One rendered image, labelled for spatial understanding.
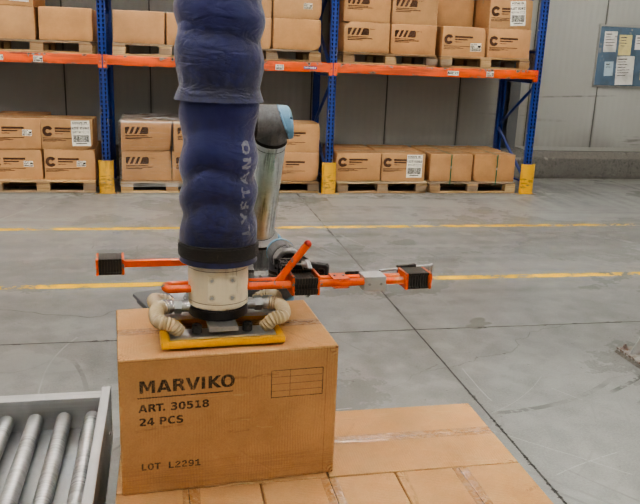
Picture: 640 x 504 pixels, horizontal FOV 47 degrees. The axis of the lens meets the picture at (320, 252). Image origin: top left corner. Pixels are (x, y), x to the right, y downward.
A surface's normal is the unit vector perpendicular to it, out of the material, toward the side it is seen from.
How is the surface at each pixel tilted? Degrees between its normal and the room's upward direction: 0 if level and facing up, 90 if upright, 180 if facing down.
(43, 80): 90
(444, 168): 91
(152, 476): 90
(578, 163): 90
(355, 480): 0
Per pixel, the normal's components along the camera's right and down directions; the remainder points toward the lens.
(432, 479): 0.04, -0.96
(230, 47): 0.34, 0.00
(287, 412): 0.26, 0.26
